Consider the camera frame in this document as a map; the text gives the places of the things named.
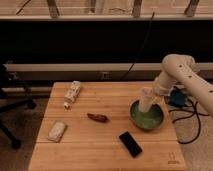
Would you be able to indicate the white ceramic cup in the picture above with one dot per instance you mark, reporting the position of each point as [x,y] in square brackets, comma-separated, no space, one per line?
[145,100]

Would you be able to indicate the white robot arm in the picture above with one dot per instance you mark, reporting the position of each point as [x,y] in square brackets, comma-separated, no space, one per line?
[179,68]

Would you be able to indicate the green ceramic bowl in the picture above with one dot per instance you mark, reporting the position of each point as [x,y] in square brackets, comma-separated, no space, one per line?
[146,120]

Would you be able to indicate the white toothpaste tube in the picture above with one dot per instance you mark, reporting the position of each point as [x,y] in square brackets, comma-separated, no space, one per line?
[72,94]

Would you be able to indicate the red-brown chili pepper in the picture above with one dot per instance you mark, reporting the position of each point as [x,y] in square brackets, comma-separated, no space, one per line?
[98,117]

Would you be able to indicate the black smartphone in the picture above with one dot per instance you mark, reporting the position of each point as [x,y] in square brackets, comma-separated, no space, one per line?
[130,143]

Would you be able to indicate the blue box on floor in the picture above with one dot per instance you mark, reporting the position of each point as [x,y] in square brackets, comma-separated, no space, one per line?
[177,99]

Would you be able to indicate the black office chair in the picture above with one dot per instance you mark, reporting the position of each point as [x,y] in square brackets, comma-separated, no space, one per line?
[5,78]

